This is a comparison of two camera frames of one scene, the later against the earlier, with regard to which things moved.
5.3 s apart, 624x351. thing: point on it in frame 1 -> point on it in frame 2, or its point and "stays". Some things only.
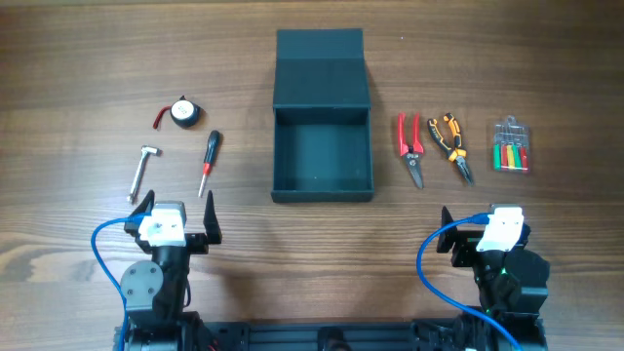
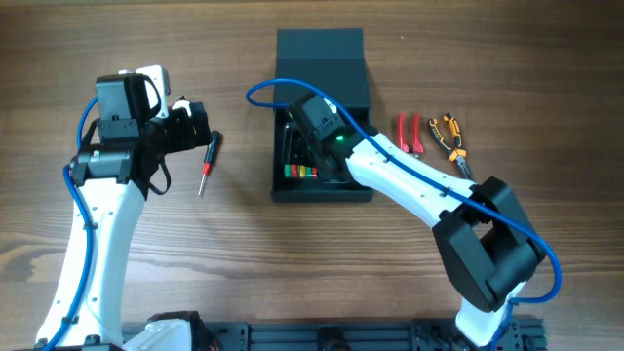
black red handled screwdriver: [208, 166] stays
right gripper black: [465, 244] -> [296, 141]
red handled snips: [411, 153] stays
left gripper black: [196, 241] -> [193, 129]
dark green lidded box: [321, 136] stays
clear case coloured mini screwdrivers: [511, 146] -> [299, 153]
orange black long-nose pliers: [458, 154] stays
